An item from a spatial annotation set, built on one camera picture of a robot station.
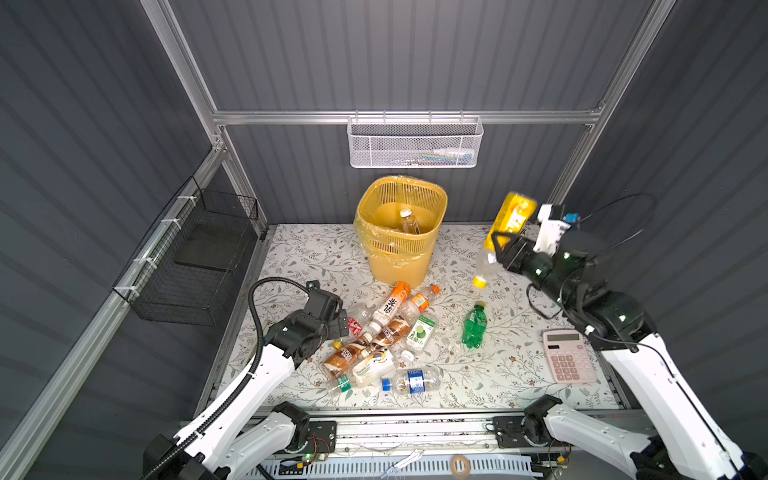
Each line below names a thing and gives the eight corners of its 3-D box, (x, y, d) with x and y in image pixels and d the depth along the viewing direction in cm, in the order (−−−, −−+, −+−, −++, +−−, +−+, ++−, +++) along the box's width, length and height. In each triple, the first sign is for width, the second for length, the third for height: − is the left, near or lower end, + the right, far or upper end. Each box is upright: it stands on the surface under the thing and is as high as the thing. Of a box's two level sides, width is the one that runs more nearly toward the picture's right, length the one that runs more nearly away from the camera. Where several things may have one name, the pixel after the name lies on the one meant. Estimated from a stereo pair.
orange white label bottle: (367, 330, 92) (366, 326, 89) (397, 284, 102) (397, 279, 100) (383, 339, 90) (382, 335, 87) (411, 290, 101) (412, 286, 98)
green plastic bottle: (459, 344, 91) (461, 339, 88) (467, 304, 100) (470, 298, 97) (480, 351, 90) (483, 345, 86) (486, 309, 99) (489, 303, 95)
